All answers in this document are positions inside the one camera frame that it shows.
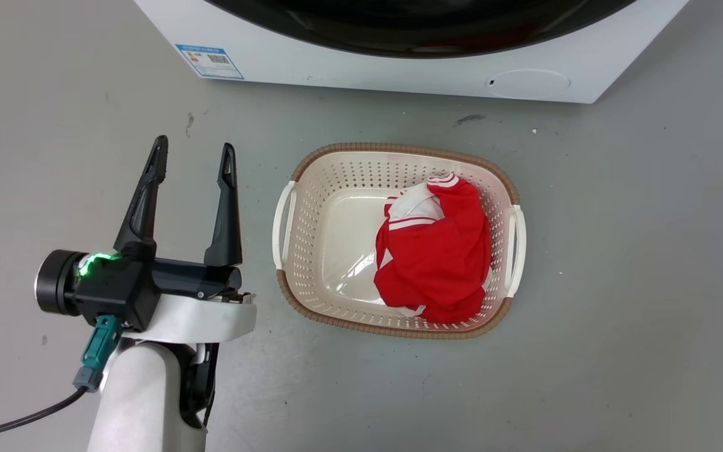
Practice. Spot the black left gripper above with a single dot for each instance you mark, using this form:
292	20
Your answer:
120	284

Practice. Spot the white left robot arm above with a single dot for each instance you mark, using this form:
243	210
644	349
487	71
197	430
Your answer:
148	395

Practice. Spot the white washing machine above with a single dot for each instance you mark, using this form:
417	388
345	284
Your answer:
399	66

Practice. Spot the dark round washing machine door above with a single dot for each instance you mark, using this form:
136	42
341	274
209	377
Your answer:
418	25

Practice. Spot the blue energy label sticker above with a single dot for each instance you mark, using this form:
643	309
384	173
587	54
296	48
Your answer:
209	61

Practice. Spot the cream perforated laundry basket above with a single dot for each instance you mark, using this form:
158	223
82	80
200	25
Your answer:
330	238

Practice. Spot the red and white garment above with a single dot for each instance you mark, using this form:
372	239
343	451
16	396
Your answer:
440	263

